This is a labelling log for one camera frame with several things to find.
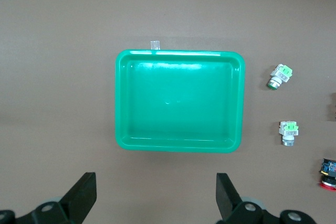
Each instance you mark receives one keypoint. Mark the red push button switch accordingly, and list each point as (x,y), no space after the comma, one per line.
(329,172)

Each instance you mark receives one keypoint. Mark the clear tape piece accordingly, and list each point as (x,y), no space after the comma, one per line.
(155,44)

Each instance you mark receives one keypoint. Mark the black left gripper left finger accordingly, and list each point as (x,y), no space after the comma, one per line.
(76,200)

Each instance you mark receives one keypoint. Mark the green push button switch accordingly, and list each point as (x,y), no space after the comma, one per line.
(288,130)
(281,75)

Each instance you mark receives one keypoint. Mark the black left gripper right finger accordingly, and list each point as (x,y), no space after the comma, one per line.
(231,200)

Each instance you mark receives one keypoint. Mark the green plastic tray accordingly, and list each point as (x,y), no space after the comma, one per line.
(178,103)

